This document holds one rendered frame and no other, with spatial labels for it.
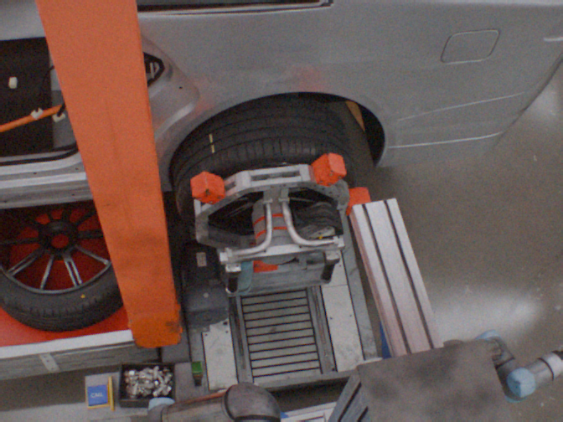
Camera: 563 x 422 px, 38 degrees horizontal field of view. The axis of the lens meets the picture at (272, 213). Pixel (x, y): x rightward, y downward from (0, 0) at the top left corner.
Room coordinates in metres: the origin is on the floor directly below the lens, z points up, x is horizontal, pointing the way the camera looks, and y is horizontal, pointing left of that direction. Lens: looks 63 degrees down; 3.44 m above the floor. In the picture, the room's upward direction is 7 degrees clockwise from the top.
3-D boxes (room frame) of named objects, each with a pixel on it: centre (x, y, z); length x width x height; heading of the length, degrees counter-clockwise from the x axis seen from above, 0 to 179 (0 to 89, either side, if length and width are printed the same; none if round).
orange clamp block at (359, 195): (1.42, -0.30, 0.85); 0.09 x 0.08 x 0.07; 106
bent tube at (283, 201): (1.24, -0.12, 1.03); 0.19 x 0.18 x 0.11; 16
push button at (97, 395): (0.69, 0.55, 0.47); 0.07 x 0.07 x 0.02; 16
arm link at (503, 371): (0.74, -0.78, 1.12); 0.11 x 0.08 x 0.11; 34
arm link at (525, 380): (0.73, -0.79, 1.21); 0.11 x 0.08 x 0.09; 124
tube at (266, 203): (1.19, 0.07, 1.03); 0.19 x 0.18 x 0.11; 16
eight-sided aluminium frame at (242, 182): (1.33, 0.01, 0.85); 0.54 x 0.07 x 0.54; 106
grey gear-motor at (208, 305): (1.29, 0.26, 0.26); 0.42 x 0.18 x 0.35; 16
